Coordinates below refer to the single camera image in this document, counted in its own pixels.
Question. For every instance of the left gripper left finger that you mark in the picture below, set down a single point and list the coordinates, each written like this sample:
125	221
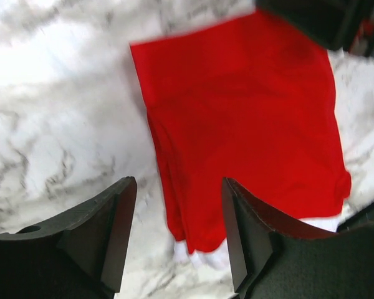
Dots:
79	253

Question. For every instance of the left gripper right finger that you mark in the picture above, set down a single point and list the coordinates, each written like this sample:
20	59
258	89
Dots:
273	255

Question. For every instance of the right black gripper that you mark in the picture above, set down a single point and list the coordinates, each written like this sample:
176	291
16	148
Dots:
347	25

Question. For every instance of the red boxer underwear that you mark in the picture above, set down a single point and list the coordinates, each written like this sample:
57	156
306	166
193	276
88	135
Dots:
251	99

